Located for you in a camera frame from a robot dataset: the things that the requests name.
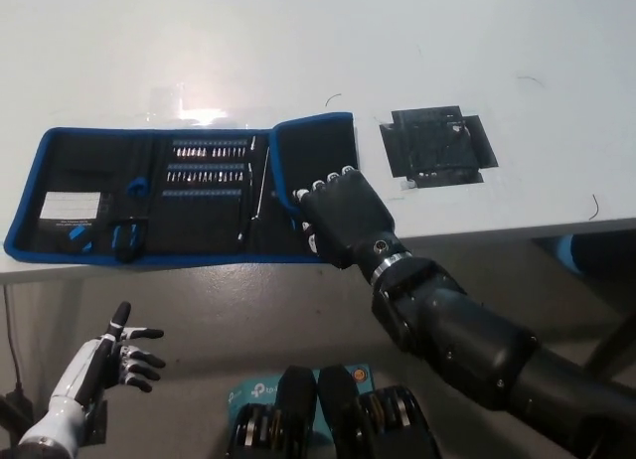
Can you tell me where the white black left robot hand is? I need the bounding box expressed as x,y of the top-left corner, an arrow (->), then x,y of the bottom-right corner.
49,302 -> 166,411

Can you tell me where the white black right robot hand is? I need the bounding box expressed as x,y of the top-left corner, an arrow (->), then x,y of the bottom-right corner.
291,164 -> 414,282

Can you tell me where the black blue-edged fabric toolkit roll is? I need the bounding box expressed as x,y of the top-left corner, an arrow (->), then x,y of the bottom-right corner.
3,111 -> 360,272

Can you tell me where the black power adapter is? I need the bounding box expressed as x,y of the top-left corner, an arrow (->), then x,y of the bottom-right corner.
0,387 -> 35,433

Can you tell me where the thin silver bent rod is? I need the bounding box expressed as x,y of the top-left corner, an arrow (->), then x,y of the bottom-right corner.
254,145 -> 272,223

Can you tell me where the black tape patch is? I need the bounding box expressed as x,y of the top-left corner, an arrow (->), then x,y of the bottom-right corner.
379,103 -> 500,187

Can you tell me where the blue triangular pick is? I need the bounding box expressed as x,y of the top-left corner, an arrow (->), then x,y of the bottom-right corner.
63,227 -> 93,252

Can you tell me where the screwdriver bit row blue strip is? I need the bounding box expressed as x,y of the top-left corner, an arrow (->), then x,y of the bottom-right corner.
166,162 -> 247,184
171,139 -> 250,159

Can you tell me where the white grid magnetic pad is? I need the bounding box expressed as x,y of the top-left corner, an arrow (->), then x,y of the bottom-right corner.
39,191 -> 103,222

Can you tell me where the teal tp-link cardboard box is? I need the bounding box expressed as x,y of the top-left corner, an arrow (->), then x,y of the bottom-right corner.
227,363 -> 375,459

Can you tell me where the blue plastic clip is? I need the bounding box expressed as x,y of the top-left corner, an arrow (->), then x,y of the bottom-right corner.
123,177 -> 151,199

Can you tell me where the blue and black chair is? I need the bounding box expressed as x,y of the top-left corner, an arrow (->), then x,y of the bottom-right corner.
556,233 -> 636,282

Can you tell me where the black cable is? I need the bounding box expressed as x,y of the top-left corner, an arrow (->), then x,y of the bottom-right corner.
2,284 -> 24,393

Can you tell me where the black strap pouch blue insert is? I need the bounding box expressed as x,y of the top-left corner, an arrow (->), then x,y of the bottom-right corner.
109,217 -> 148,262

